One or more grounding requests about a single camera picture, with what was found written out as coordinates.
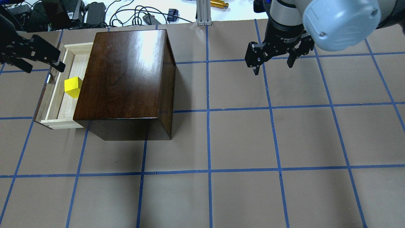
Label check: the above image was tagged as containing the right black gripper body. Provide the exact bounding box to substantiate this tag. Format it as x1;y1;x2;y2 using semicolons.
264;21;304;53

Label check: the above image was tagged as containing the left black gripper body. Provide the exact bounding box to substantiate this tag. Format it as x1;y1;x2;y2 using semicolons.
0;33;31;64

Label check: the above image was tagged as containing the yellow cube block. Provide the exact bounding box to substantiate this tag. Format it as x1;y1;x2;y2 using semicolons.
64;77;83;98

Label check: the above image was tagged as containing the light wood drawer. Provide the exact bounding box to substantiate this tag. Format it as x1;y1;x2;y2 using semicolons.
33;42;93;130

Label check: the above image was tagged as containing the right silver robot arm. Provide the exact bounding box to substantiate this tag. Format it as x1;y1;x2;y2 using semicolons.
245;0;405;75

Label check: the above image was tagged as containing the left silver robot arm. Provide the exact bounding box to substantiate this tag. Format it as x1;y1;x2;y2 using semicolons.
0;15;65;73

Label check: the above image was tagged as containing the gold metal cylinder tool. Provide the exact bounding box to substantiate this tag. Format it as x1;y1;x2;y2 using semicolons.
210;0;229;9

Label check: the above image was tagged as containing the small blue black connector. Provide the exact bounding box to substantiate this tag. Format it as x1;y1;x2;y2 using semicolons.
167;8;178;23

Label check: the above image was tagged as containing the dark brown wooden cabinet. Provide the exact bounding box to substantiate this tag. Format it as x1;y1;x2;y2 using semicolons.
73;30;176;141

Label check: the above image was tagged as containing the black power adapter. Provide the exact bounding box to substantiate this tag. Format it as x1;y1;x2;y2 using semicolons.
143;13;161;25

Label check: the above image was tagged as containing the aluminium frame post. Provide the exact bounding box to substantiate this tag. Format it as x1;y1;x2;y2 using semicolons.
196;0;212;26

